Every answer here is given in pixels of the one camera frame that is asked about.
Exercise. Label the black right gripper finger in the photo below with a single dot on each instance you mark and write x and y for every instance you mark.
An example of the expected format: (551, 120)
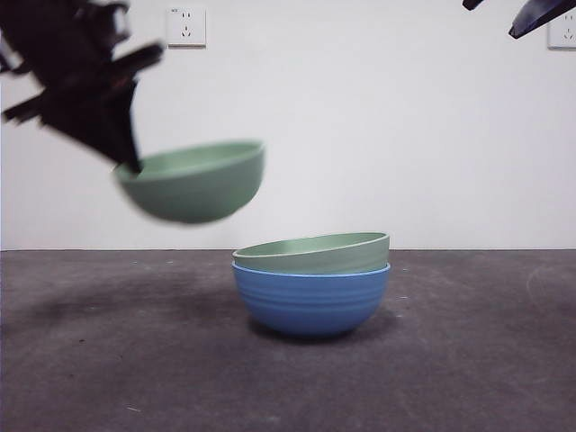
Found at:
(535, 18)
(474, 3)

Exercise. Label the green ribbed bowl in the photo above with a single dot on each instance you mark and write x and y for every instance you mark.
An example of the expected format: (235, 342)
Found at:
(315, 256)
(193, 189)

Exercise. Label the white wall socket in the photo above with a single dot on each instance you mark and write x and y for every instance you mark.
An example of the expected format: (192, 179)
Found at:
(187, 27)
(562, 38)

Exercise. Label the pale grey left camera box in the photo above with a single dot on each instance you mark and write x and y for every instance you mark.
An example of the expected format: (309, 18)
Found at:
(120, 20)

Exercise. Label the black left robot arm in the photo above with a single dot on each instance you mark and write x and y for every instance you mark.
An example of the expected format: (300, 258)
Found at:
(54, 49)

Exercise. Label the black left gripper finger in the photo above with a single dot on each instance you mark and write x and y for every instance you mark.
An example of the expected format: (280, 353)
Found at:
(94, 130)
(130, 126)

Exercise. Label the blue ribbed bowl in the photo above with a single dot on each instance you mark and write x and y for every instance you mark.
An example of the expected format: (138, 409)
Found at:
(310, 306)

